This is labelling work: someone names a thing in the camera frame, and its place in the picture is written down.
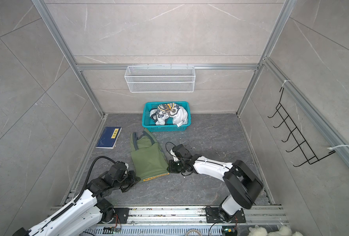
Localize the green tank top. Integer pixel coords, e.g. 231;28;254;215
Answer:
130;128;169;182

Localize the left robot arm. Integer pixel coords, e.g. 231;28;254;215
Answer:
13;169;141;236

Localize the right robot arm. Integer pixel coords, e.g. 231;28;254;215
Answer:
167;155;264;220

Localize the white patterned tank top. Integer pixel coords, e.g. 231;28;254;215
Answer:
150;102;188;127

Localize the blue book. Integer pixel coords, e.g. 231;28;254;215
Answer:
96;127;122;149

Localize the teal plastic basket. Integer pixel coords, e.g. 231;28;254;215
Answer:
142;101;191;132

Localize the white plush toy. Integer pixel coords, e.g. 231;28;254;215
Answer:
247;225;304;236

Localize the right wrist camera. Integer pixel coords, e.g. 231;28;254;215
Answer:
170;144;192;161

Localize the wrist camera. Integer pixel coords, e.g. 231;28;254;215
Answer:
108;161;128;181
170;144;192;161

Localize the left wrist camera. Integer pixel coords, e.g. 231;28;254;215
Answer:
108;161;128;181

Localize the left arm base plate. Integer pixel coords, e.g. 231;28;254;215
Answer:
101;207;130;224

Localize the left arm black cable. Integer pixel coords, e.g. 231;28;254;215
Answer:
74;155;117;204

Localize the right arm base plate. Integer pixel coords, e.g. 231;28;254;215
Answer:
204;206;246;224

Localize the white wire mesh shelf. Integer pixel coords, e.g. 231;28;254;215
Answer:
124;65;196;93

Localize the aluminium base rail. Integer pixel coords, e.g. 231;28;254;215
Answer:
44;206;290;227

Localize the black wire hook rack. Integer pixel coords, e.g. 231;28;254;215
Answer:
268;88;336;168

